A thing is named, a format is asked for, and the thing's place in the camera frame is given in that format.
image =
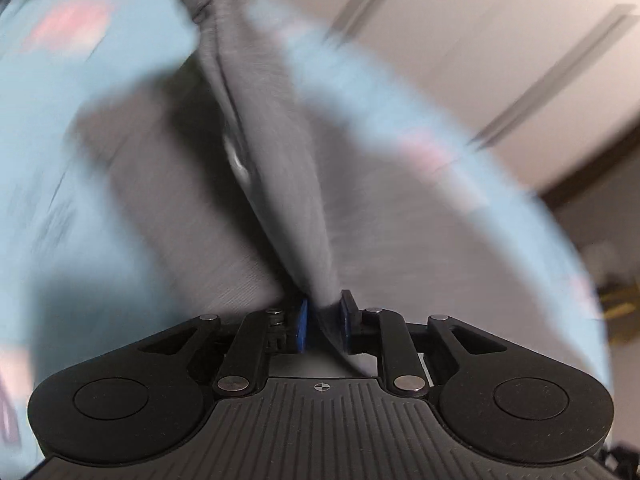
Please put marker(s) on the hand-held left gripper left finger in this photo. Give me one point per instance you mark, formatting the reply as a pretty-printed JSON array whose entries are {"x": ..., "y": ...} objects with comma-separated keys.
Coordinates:
[{"x": 301, "y": 326}]

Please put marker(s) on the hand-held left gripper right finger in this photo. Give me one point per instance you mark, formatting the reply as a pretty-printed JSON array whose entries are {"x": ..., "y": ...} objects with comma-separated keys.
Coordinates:
[{"x": 346, "y": 321}]

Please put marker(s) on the grey pants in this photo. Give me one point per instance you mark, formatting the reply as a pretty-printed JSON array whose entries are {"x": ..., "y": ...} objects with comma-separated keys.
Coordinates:
[{"x": 280, "y": 170}]

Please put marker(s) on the yellow-legged side table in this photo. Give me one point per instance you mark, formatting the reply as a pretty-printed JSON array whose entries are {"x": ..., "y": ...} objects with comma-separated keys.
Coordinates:
[{"x": 622, "y": 305}]

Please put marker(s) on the white wardrobe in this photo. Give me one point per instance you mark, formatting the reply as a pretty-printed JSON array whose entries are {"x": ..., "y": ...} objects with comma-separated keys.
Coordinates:
[{"x": 500, "y": 35}]

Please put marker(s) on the light blue printed bed sheet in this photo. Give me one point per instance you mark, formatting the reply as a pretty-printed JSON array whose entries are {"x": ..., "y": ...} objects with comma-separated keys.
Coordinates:
[{"x": 50, "y": 120}]

